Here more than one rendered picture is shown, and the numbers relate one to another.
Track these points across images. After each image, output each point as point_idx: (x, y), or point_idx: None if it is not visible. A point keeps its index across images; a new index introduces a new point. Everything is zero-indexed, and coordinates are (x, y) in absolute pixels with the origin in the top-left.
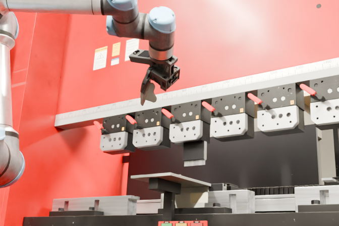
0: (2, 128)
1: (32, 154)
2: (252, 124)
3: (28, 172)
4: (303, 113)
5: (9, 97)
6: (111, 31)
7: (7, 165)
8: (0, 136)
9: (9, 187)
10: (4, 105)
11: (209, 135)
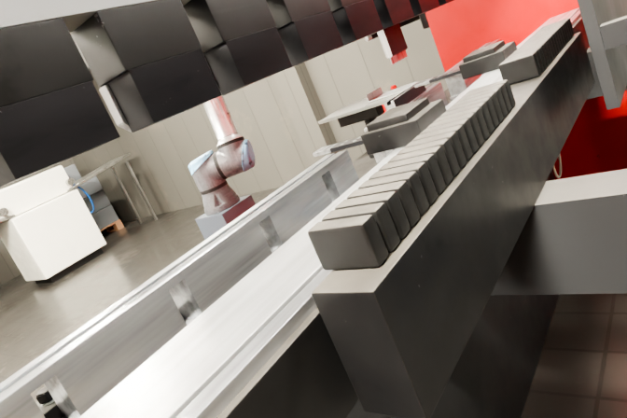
0: (196, 160)
1: (446, 6)
2: (344, 20)
3: (451, 26)
4: (294, 25)
5: (215, 118)
6: None
7: (219, 172)
8: (196, 166)
9: (438, 52)
10: (215, 127)
11: (386, 14)
